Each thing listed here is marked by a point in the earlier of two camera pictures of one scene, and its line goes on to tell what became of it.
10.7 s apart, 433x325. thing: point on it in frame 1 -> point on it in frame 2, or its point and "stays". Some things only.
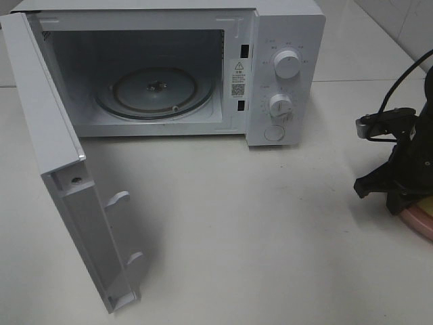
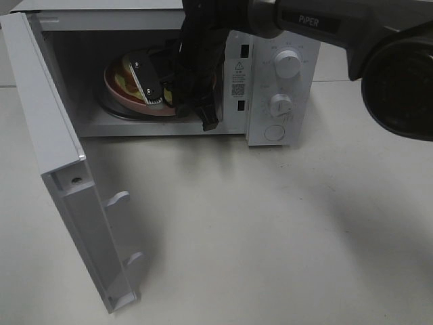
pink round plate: x=419 y=219 -> x=155 y=108
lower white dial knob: x=280 y=103 stays
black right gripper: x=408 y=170 -> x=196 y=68
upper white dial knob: x=287 y=64 stays
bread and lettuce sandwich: x=426 y=204 -> x=121 y=76
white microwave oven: x=190 y=68 stays
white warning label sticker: x=238 y=78 stays
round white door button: x=274 y=133 stays
